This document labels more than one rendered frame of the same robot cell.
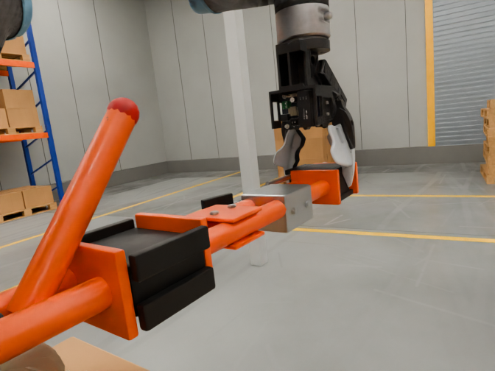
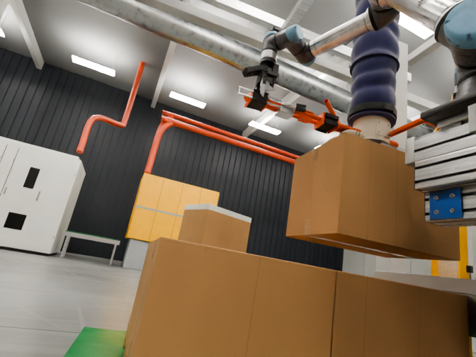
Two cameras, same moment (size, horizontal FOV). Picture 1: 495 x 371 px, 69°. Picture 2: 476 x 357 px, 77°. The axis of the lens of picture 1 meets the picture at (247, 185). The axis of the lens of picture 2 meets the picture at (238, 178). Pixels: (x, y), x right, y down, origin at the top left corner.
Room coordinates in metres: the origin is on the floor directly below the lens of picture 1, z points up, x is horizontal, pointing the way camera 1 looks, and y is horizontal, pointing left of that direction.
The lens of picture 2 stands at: (1.47, 0.59, 0.50)
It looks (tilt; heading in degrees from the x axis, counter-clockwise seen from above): 16 degrees up; 219
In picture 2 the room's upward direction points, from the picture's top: 10 degrees clockwise
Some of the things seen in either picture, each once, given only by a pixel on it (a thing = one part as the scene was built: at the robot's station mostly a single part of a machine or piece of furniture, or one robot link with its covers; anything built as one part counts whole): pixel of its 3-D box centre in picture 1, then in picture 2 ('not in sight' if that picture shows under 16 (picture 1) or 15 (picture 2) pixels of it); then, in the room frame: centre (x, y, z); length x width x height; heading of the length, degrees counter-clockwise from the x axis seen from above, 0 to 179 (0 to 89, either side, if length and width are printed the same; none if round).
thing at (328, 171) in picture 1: (325, 182); (256, 101); (0.54, -0.12, 1.20); 0.08 x 0.07 x 0.05; 144
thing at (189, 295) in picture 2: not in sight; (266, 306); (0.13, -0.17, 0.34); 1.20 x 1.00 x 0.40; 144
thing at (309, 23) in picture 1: (304, 29); (268, 59); (0.53, -0.10, 1.42); 0.08 x 0.08 x 0.05
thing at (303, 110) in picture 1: (305, 87); (267, 74); (0.53, -0.10, 1.34); 0.09 x 0.08 x 0.12; 144
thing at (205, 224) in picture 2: not in sight; (215, 229); (-0.92, -1.49, 0.82); 0.60 x 0.40 x 0.40; 171
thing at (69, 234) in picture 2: not in sight; (90, 248); (-2.57, -6.86, 0.32); 1.25 x 0.50 x 0.64; 149
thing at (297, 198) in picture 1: (278, 206); (284, 110); (0.44, -0.04, 1.19); 0.07 x 0.07 x 0.04; 54
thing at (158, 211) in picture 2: not in sight; (170, 227); (-4.26, -6.08, 1.24); 2.22 x 0.91 x 2.48; 149
